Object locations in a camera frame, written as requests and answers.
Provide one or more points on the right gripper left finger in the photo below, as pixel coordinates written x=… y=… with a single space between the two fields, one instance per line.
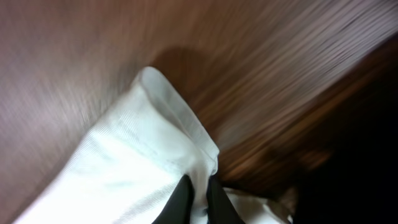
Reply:
x=177 y=210

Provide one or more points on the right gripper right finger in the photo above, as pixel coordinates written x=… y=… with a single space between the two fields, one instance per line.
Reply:
x=220 y=209

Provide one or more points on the black garment on right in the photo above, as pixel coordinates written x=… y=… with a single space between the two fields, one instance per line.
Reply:
x=358 y=183

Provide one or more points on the white t-shirt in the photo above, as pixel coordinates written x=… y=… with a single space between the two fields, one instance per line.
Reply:
x=129 y=163

